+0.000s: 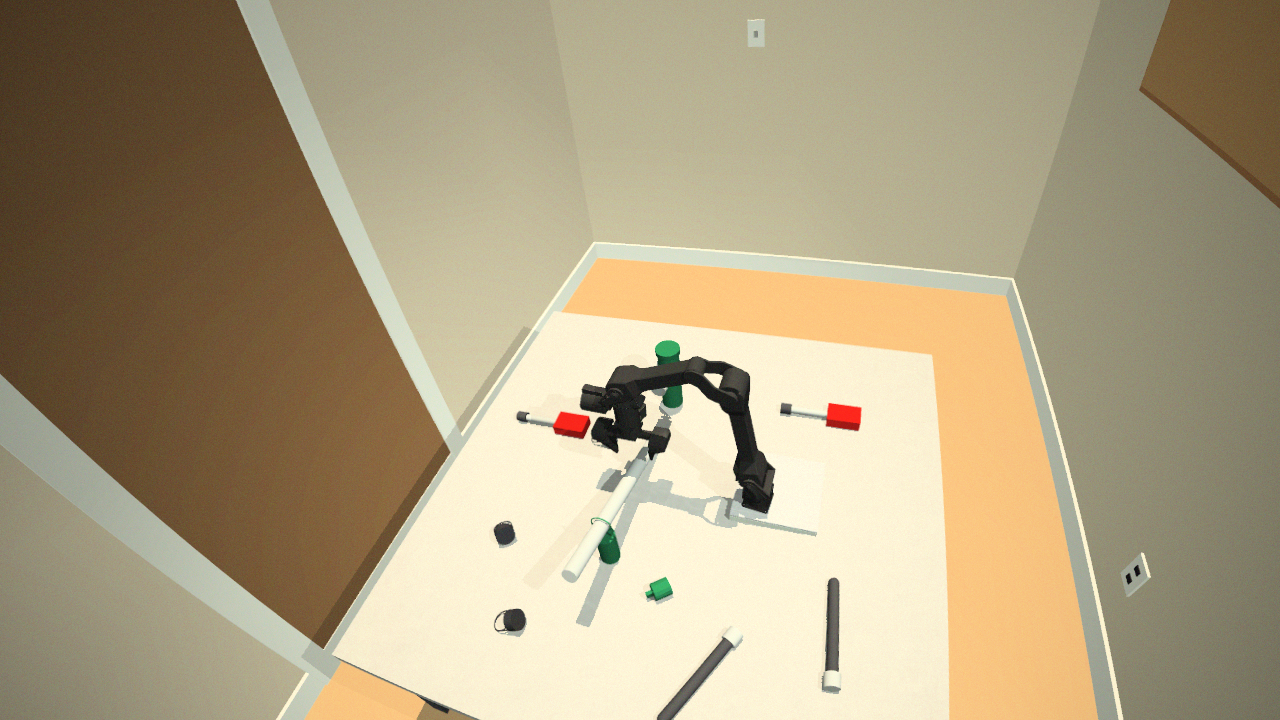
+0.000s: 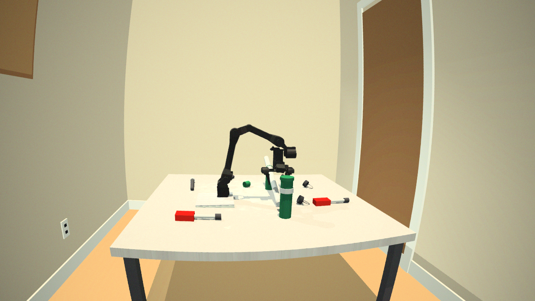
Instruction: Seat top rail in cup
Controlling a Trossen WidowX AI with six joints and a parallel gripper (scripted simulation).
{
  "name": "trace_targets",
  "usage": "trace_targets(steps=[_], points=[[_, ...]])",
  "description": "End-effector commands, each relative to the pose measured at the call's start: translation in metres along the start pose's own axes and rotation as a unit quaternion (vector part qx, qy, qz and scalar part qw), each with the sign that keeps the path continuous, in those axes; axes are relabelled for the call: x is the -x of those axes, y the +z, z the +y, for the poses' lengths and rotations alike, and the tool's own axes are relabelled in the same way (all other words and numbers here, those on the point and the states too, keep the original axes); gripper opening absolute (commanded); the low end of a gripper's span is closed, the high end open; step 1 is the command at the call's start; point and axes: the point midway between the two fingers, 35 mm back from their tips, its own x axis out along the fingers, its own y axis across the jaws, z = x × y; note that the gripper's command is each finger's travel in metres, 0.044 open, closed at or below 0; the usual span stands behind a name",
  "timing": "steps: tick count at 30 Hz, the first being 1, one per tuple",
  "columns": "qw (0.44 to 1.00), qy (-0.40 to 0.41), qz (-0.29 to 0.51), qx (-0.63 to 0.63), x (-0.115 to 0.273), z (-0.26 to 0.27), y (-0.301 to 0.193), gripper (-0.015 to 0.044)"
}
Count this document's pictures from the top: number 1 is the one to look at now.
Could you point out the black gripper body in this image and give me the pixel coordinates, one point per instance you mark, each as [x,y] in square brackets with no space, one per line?
[658,438]

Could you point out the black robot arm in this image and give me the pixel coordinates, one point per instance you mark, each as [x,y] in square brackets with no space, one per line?
[623,392]

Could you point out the pale grey cylindrical tube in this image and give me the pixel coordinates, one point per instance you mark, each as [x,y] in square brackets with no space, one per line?
[578,562]

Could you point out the red block with grey rod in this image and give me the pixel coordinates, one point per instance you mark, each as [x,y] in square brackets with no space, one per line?
[566,424]
[839,416]

